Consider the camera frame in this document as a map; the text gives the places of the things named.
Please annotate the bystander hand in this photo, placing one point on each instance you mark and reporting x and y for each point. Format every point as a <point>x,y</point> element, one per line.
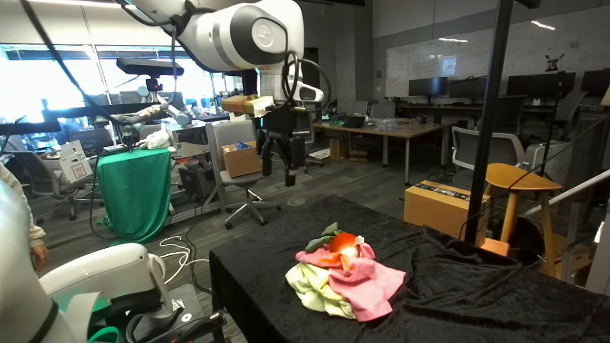
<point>41,255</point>

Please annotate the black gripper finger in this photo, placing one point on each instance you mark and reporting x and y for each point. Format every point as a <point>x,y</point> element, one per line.
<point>268,154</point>
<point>293,162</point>

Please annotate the black velvet tablecloth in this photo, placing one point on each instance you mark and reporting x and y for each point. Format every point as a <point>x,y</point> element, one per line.
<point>478,297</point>

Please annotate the cardboard box black tape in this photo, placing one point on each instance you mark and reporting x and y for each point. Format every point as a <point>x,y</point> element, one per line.
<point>440,206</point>

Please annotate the pale green cloth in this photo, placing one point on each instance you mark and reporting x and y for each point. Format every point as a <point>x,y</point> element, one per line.
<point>331,305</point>

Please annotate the pink cloth orange stripes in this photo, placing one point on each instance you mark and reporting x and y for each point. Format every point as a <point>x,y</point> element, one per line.
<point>369,286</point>

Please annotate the black computer monitor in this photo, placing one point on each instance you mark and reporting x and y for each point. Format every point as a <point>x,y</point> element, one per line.
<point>541,84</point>
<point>428,86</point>
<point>596,80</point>
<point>470,88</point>

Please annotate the wooden office desk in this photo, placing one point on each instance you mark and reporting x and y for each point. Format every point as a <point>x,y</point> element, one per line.
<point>394,129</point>

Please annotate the wooden stool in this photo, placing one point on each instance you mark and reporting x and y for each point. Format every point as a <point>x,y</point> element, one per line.
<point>518,177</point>

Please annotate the silver tripod leg pole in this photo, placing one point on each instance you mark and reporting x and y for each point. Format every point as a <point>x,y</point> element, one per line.
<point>573,189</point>

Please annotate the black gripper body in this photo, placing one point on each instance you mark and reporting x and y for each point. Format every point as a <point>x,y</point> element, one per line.
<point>293,120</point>

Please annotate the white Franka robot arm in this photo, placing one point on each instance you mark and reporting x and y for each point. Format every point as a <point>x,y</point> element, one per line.
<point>236,30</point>

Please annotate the white paper sign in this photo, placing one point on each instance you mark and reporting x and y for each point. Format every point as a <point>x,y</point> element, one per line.
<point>75,162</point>

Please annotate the grey office chair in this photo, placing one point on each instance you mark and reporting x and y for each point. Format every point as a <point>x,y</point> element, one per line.
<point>239,133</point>

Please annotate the orange plush toy green leaves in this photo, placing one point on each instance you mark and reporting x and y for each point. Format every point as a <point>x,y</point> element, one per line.
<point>340,240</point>

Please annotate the small cardboard box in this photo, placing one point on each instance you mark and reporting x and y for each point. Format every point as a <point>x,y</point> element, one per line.
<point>241,162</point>

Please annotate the white mesh office chair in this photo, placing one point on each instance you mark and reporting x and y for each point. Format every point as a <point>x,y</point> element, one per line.
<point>483,145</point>

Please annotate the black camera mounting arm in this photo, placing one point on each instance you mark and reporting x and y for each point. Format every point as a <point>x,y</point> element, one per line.
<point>108,109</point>

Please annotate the black vertical pole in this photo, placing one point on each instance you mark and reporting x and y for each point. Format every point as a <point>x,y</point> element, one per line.
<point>487,126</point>

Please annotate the wooden board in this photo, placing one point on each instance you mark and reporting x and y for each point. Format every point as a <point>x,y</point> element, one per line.
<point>493,246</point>

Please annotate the green draped cloth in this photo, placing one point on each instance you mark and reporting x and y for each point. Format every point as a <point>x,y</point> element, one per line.
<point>136,196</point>

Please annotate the white handheld device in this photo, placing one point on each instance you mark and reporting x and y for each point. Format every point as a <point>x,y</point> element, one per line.
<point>154,137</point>

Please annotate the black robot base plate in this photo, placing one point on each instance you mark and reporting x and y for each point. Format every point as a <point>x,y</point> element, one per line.
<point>197,320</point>

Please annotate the black stereo camera bar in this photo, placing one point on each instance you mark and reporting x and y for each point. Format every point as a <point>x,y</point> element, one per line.
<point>150,67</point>

